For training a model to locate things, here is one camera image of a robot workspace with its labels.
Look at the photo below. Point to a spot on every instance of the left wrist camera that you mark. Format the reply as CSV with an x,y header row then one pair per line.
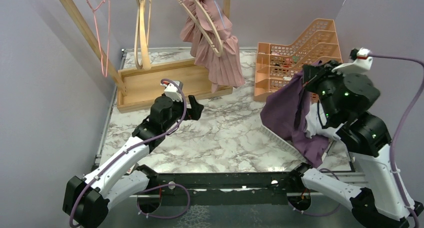
x,y
172,90

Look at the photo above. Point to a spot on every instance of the wooden clothes rack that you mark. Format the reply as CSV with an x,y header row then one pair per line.
x,y
137,89

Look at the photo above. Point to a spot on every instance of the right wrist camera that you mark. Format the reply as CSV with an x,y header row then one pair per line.
x,y
361,62

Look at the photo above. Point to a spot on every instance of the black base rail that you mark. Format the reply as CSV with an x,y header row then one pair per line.
x,y
221,189

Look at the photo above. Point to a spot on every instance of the purple garment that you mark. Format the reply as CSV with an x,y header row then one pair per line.
x,y
285,114

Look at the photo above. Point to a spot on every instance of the pink pleated skirt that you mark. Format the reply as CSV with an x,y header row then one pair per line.
x,y
222,71

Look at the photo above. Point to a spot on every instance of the wooden hanger left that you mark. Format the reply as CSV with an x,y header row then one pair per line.
x,y
142,31

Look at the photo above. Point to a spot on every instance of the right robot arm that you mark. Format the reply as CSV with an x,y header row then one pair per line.
x,y
382,203

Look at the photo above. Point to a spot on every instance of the white laundry basket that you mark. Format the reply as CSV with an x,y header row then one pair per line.
x,y
288,147

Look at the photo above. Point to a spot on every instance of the white garment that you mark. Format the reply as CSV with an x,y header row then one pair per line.
x,y
314,124

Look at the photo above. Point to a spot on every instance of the blue wire hanger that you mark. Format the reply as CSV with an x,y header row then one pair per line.
x,y
220,14

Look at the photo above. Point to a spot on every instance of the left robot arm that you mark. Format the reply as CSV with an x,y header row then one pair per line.
x,y
87,200

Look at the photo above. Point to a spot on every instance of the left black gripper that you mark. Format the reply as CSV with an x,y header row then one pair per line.
x,y
193,113

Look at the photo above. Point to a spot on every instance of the wooden hanger right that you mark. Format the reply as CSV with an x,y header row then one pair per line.
x,y
217,49

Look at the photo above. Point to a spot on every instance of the orange plastic file organizer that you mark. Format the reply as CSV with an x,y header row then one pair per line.
x,y
276,64

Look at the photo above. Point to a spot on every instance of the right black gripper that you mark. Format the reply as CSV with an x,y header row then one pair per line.
x,y
312,73

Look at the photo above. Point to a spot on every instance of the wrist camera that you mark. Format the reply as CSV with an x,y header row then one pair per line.
x,y
361,62
172,90

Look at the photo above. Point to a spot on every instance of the wooden hanger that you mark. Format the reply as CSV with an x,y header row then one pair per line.
x,y
142,31
217,49

